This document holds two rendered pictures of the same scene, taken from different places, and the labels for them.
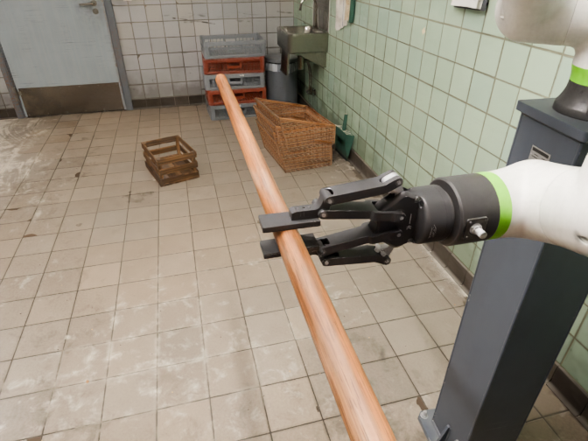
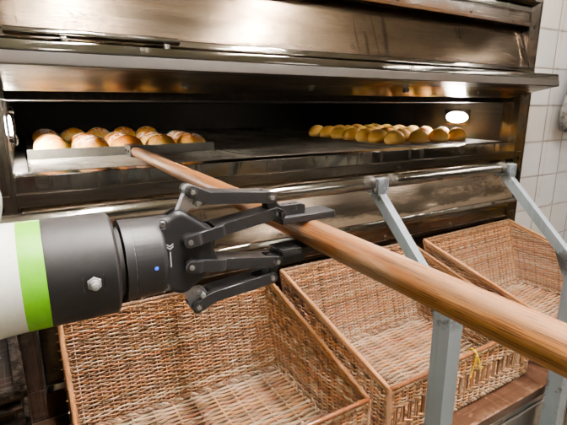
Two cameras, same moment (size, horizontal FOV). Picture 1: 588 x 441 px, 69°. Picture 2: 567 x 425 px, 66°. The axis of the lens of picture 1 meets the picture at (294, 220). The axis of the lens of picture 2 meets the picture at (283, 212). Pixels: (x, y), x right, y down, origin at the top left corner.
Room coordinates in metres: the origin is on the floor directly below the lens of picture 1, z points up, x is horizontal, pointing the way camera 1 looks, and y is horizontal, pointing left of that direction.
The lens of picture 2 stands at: (0.89, -0.15, 1.33)
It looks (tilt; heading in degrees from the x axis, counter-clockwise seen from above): 14 degrees down; 164
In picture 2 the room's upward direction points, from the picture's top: straight up
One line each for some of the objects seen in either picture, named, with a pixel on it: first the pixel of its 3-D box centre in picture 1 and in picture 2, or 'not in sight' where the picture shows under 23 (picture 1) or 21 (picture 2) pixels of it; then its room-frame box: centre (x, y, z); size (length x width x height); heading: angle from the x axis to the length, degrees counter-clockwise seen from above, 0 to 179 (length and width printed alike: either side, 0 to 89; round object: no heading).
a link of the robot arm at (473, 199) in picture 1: (458, 211); (83, 265); (0.49, -0.22, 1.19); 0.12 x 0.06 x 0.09; 14
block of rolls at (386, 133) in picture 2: not in sight; (383, 131); (-0.96, 0.87, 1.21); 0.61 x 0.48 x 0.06; 15
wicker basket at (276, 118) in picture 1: (294, 120); not in sight; (3.34, 0.00, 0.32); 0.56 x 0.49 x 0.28; 23
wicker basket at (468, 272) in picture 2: not in sight; (522, 278); (-0.29, 1.09, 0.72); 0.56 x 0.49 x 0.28; 106
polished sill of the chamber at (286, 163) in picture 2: not in sight; (340, 158); (-0.41, 0.41, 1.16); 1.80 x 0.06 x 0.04; 105
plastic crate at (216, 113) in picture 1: (236, 105); not in sight; (4.51, 0.62, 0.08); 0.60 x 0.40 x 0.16; 107
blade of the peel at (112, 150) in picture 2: not in sight; (119, 145); (-0.71, -0.28, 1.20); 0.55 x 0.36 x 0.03; 104
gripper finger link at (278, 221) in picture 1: (289, 220); (302, 214); (0.43, 0.01, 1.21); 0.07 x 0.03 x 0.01; 104
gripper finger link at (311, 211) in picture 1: (311, 205); (282, 201); (0.44, -0.02, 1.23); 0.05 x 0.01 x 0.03; 104
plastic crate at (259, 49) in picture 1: (232, 45); not in sight; (4.51, 0.61, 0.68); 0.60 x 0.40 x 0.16; 105
